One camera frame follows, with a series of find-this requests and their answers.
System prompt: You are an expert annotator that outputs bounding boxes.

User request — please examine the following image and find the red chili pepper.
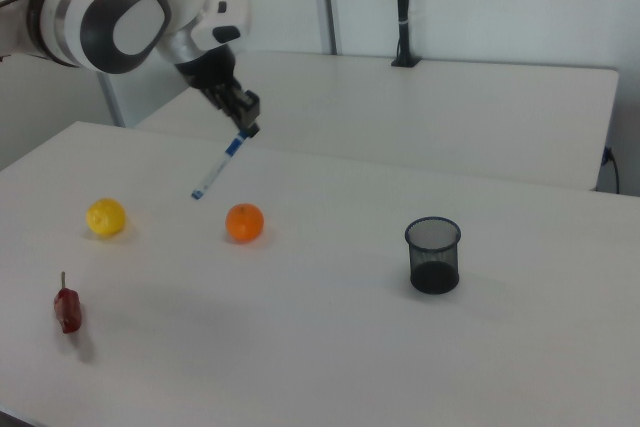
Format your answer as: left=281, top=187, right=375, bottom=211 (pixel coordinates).
left=53, top=271, right=84, bottom=335

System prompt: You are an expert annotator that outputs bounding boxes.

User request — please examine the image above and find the black cable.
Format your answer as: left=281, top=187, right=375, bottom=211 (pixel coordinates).
left=602, top=145, right=621, bottom=194

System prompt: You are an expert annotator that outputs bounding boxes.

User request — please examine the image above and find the white side table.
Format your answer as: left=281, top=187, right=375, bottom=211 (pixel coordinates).
left=134, top=49, right=621, bottom=193

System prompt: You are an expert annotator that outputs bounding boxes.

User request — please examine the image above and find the tall black camera pole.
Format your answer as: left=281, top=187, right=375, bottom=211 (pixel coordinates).
left=389, top=0, right=420, bottom=68

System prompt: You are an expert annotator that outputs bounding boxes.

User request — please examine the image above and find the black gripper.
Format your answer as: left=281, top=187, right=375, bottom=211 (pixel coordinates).
left=175, top=45, right=262, bottom=139

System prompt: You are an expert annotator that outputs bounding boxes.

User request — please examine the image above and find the black mesh pen cup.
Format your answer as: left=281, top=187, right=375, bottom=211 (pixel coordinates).
left=404, top=216, right=462, bottom=295

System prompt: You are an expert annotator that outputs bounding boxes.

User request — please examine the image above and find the orange mandarin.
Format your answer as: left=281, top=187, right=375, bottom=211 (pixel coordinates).
left=225, top=202, right=265, bottom=244

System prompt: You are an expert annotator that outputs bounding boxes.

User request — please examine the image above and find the white marker pen blue cap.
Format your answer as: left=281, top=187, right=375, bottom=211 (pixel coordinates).
left=190, top=129, right=250, bottom=202

